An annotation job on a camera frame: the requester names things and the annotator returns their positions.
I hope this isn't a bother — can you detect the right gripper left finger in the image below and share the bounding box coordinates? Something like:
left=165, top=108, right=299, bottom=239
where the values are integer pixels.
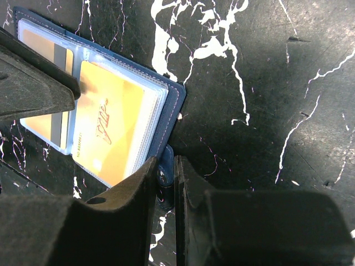
left=1, top=157, right=157, bottom=265

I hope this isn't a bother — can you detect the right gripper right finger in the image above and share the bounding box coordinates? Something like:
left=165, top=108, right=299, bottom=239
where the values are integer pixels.
left=174, top=156, right=354, bottom=265

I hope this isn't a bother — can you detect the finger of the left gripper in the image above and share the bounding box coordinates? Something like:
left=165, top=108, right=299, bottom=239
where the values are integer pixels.
left=1, top=28, right=80, bottom=121

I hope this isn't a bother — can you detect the gold card grey stripe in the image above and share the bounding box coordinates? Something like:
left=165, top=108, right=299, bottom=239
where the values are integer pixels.
left=21, top=29, right=74, bottom=149

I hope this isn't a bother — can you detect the yellow VIP credit card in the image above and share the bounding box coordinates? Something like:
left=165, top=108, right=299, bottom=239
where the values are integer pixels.
left=72, top=61, right=144, bottom=186

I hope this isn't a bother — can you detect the blue card holder wallet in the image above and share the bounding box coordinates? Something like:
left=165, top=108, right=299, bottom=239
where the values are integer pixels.
left=13, top=7, right=186, bottom=209

